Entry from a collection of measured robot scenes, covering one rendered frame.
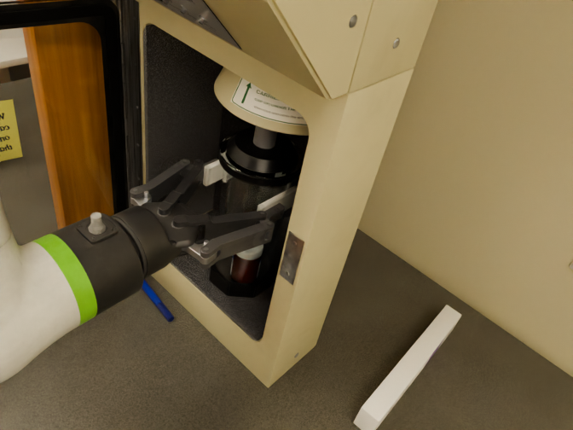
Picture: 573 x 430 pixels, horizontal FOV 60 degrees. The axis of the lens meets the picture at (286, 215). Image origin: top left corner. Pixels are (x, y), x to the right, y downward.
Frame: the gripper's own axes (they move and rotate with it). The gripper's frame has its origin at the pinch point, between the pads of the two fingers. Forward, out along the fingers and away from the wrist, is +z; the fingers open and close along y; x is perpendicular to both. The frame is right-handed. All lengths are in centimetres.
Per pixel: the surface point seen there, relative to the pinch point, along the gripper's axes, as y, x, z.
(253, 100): -1.5, -14.1, -4.6
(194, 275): 4.5, 18.3, -5.1
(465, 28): -6.1, -17.4, 36.1
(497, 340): -35, 25, 30
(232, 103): 1.0, -12.6, -5.2
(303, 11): -13.7, -29.0, -15.4
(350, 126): -13.8, -17.5, -5.1
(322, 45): -13.7, -26.3, -12.5
